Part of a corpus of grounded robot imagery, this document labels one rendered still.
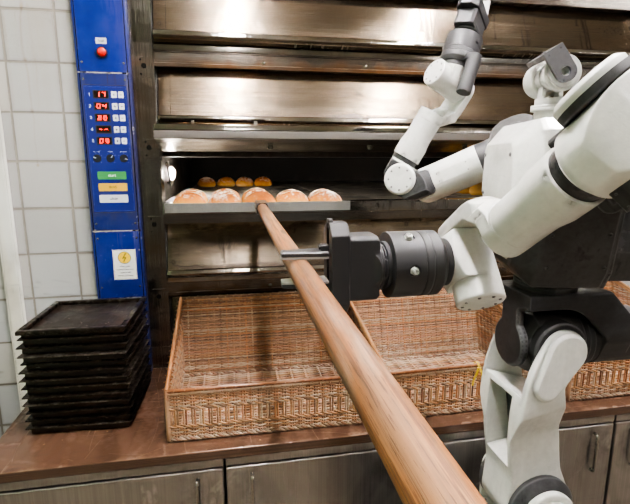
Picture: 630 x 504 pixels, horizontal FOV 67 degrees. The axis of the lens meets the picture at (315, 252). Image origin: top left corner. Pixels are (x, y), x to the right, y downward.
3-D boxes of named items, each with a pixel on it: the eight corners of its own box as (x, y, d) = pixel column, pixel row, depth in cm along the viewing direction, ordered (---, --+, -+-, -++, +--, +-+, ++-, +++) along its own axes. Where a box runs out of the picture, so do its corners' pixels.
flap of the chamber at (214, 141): (153, 138, 144) (162, 151, 164) (654, 141, 176) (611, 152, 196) (153, 129, 144) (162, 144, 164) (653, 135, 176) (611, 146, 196)
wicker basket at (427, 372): (339, 356, 183) (340, 287, 178) (471, 344, 195) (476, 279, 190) (383, 424, 137) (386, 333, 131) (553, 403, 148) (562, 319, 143)
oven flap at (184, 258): (168, 277, 167) (167, 222, 170) (608, 258, 199) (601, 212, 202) (166, 275, 163) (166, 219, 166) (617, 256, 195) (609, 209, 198)
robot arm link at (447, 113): (463, 80, 121) (434, 128, 124) (441, 63, 116) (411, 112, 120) (480, 85, 116) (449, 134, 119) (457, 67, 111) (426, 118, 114)
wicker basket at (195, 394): (181, 368, 173) (177, 295, 168) (332, 357, 183) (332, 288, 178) (163, 445, 126) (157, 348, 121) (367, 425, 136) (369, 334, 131)
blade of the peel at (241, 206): (350, 209, 145) (350, 200, 145) (164, 213, 136) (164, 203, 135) (327, 199, 180) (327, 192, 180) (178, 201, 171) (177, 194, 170)
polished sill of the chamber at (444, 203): (165, 213, 169) (164, 202, 169) (603, 204, 202) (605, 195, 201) (163, 215, 164) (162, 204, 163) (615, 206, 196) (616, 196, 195)
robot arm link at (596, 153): (531, 275, 53) (690, 177, 37) (469, 208, 56) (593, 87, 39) (578, 232, 58) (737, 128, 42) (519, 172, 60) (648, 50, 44)
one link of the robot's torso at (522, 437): (526, 487, 115) (546, 303, 106) (578, 545, 98) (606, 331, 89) (468, 494, 112) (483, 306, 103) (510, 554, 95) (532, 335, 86)
